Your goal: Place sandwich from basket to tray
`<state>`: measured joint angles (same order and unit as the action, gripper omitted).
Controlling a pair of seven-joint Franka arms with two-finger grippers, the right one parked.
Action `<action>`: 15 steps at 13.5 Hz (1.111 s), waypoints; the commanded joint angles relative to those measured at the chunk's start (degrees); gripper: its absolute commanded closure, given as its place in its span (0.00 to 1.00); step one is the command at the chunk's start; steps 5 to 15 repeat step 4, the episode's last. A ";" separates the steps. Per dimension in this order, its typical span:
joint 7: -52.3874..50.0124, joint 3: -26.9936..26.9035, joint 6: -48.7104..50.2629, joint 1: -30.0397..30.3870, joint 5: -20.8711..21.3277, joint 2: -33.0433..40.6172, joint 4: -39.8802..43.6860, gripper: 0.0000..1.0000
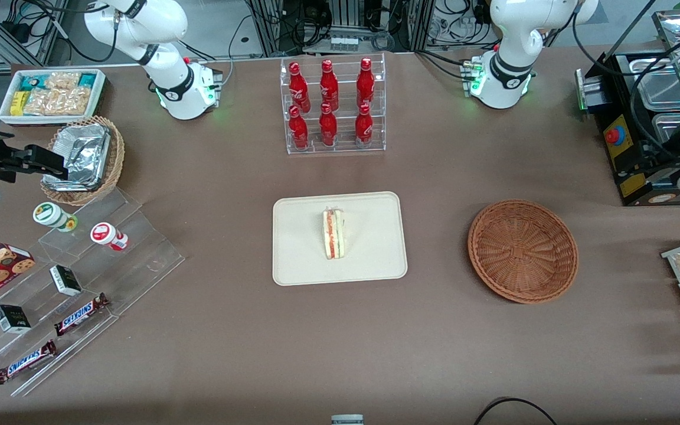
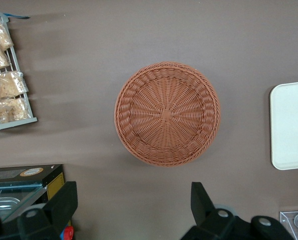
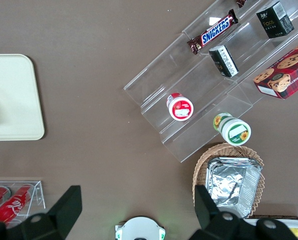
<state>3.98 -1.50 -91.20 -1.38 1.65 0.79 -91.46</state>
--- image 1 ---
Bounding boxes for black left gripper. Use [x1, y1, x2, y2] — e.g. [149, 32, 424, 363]
[614, 142, 680, 187]

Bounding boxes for triangle sandwich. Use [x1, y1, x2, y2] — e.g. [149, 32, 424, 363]
[322, 207, 346, 260]

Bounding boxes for tan wicker basket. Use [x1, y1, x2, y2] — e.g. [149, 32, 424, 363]
[40, 116, 125, 207]

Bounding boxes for brown round wicker basket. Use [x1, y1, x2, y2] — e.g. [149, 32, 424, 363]
[467, 200, 579, 305]

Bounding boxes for cream rectangular tray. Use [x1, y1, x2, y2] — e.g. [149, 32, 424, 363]
[272, 191, 408, 287]

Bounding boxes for black food warmer machine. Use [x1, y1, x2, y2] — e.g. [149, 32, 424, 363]
[575, 50, 680, 207]

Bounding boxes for green lid yogurt cup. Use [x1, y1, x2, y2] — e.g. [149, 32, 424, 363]
[33, 202, 79, 233]

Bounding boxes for silver foil trays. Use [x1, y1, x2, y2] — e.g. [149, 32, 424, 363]
[43, 123, 111, 191]

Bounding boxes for large clear cracker bag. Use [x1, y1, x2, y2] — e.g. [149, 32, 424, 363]
[24, 87, 92, 116]

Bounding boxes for steel food pan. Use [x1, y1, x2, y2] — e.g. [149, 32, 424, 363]
[628, 56, 680, 112]

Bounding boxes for small clear cracker bag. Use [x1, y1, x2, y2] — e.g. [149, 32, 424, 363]
[45, 72, 81, 91]

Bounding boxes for red lid yogurt cup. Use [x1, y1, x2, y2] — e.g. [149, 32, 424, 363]
[90, 222, 129, 251]

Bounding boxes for white snack bin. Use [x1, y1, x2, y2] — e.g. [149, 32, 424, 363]
[0, 68, 107, 127]

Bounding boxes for small black box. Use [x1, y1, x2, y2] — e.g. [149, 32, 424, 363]
[0, 304, 32, 334]
[50, 265, 83, 297]

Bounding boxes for clear acrylic stepped display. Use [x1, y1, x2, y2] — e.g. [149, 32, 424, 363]
[0, 186, 186, 397]

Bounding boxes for snickers bar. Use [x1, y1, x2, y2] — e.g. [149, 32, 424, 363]
[0, 339, 58, 385]
[54, 293, 110, 337]

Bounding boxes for red cola bottle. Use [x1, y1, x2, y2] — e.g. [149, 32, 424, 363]
[319, 103, 338, 147]
[320, 59, 339, 112]
[289, 105, 309, 149]
[355, 103, 374, 146]
[357, 57, 375, 109]
[289, 61, 311, 113]

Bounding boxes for clear acrylic bottle rack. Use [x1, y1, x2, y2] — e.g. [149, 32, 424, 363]
[280, 53, 387, 155]

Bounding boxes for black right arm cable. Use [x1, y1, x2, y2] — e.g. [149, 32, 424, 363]
[45, 0, 119, 63]

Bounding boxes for black cable loop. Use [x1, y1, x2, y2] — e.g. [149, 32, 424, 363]
[473, 397, 559, 425]

